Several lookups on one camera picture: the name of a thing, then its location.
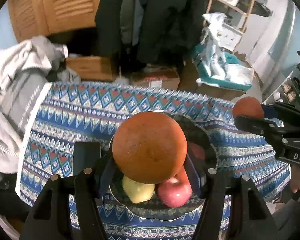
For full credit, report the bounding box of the teal plastic bin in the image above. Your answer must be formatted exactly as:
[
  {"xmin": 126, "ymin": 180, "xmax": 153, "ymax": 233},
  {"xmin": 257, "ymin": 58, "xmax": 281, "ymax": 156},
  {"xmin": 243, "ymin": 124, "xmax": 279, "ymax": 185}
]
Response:
[{"xmin": 192, "ymin": 45, "xmax": 253, "ymax": 92}]

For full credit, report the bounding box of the grey bag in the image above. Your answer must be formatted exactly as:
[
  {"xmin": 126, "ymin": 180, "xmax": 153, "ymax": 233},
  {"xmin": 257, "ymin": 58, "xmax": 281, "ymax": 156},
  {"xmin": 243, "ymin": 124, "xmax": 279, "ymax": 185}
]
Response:
[{"xmin": 0, "ymin": 67, "xmax": 49, "ymax": 136}]

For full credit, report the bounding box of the dark grey cloth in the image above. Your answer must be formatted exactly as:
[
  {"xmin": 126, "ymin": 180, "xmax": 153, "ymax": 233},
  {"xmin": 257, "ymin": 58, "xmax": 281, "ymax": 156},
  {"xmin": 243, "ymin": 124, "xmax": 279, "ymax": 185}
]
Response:
[{"xmin": 47, "ymin": 66, "xmax": 81, "ymax": 83}]

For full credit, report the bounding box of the wooden louvered wardrobe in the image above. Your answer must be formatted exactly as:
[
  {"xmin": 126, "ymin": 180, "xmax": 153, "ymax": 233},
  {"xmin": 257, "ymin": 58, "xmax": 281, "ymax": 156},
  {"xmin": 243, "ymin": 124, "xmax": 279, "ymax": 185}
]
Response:
[{"xmin": 6, "ymin": 0, "xmax": 105, "ymax": 43}]

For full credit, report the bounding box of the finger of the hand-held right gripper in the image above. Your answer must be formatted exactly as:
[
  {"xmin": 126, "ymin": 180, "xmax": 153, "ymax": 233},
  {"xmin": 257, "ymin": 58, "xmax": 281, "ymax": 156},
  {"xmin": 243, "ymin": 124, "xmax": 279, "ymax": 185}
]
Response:
[
  {"xmin": 234, "ymin": 114, "xmax": 283, "ymax": 141},
  {"xmin": 261, "ymin": 102, "xmax": 300, "ymax": 121}
]

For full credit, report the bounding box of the grey sweatshirt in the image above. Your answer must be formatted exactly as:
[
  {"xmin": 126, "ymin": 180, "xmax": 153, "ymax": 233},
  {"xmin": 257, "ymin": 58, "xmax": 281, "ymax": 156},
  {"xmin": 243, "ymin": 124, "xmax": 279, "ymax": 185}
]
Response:
[{"xmin": 0, "ymin": 35, "xmax": 69, "ymax": 173}]

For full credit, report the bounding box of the plain brown cardboard box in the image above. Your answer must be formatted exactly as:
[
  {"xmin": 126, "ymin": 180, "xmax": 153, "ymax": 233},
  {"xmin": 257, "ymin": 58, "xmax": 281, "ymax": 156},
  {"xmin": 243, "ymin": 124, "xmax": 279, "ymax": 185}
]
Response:
[{"xmin": 65, "ymin": 56, "xmax": 116, "ymax": 81}]

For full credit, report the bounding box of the white printed plastic bag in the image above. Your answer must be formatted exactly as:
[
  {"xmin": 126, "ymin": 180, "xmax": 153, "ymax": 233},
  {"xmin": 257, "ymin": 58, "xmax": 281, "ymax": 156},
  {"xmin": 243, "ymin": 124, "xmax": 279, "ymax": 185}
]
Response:
[{"xmin": 201, "ymin": 12, "xmax": 240, "ymax": 78}]

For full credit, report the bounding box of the orange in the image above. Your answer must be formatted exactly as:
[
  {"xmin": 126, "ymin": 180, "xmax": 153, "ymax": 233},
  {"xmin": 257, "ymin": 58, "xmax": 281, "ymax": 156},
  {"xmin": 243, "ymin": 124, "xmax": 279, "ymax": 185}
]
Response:
[
  {"xmin": 112, "ymin": 112, "xmax": 188, "ymax": 184},
  {"xmin": 232, "ymin": 97, "xmax": 265, "ymax": 120},
  {"xmin": 176, "ymin": 165, "xmax": 190, "ymax": 185}
]

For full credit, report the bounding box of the white patterned storage box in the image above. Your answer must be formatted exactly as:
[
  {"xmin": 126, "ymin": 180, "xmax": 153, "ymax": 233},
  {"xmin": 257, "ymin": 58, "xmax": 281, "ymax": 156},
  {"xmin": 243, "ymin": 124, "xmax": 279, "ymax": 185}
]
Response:
[{"xmin": 219, "ymin": 22, "xmax": 243, "ymax": 51}]

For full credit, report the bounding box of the white rack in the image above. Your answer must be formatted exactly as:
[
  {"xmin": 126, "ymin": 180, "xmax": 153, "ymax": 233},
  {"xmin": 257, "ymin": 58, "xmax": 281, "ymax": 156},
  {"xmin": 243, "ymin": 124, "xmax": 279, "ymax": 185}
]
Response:
[{"xmin": 262, "ymin": 72, "xmax": 300, "ymax": 105}]

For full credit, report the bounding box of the black hanging coat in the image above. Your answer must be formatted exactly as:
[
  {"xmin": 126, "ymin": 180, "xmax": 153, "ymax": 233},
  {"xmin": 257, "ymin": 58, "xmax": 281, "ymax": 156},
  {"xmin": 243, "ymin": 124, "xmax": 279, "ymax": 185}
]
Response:
[
  {"xmin": 136, "ymin": 0, "xmax": 206, "ymax": 66},
  {"xmin": 95, "ymin": 0, "xmax": 130, "ymax": 58}
]

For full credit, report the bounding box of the red apple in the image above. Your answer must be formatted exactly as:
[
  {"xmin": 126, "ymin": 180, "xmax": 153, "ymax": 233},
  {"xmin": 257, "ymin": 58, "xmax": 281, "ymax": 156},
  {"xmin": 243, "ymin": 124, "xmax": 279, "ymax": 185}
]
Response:
[{"xmin": 157, "ymin": 176, "xmax": 193, "ymax": 208}]

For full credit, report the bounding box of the dark glass plate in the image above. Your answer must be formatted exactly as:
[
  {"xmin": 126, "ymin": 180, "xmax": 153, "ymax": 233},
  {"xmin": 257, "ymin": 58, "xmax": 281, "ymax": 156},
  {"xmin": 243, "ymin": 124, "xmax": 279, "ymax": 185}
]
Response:
[{"xmin": 109, "ymin": 110, "xmax": 218, "ymax": 222}]

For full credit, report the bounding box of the yellow-green apple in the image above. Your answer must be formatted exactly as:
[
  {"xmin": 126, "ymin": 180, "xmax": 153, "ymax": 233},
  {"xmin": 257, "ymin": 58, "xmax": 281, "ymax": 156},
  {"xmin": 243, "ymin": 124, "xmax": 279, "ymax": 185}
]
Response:
[{"xmin": 122, "ymin": 175, "xmax": 155, "ymax": 204}]

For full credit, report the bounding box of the red label cardboard box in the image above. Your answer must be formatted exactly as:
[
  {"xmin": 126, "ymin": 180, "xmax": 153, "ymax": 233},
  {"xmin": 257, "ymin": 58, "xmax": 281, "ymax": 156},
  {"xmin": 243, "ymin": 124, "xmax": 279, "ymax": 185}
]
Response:
[{"xmin": 130, "ymin": 69, "xmax": 181, "ymax": 91}]

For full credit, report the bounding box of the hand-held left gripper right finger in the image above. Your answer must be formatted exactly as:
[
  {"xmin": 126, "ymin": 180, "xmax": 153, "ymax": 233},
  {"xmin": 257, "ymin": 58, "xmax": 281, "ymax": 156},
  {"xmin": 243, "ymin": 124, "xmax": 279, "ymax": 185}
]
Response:
[{"xmin": 186, "ymin": 150, "xmax": 280, "ymax": 240}]

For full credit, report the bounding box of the blue patterned tablecloth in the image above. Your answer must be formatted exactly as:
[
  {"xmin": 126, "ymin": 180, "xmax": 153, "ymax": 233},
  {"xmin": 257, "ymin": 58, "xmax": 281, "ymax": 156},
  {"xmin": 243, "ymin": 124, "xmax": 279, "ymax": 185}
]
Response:
[{"xmin": 16, "ymin": 81, "xmax": 292, "ymax": 240}]

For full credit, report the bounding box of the clear plastic bag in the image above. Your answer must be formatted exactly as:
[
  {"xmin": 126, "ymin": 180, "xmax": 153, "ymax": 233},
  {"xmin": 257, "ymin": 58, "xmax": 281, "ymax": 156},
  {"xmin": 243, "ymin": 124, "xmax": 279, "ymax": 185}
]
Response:
[{"xmin": 224, "ymin": 64, "xmax": 253, "ymax": 86}]

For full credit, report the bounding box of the wooden shelf rack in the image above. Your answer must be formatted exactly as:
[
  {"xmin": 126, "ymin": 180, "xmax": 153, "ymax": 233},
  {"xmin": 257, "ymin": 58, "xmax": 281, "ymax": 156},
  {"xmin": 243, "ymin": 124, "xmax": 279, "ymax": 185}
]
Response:
[{"xmin": 205, "ymin": 0, "xmax": 260, "ymax": 55}]

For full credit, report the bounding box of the grey hanging jacket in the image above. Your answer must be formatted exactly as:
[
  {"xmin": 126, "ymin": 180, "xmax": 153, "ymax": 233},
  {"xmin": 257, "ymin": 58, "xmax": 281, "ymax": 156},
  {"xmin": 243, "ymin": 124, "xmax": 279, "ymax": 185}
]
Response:
[{"xmin": 120, "ymin": 0, "xmax": 150, "ymax": 47}]

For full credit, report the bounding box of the person's right hand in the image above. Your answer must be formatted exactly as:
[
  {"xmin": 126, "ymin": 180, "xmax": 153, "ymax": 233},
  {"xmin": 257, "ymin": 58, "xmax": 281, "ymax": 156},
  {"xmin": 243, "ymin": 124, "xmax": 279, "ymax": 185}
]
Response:
[{"xmin": 289, "ymin": 165, "xmax": 300, "ymax": 201}]

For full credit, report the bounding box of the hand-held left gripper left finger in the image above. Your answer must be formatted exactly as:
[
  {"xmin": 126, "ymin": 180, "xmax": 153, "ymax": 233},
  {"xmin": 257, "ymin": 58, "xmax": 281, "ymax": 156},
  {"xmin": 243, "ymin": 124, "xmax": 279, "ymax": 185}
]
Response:
[{"xmin": 20, "ymin": 150, "xmax": 118, "ymax": 240}]

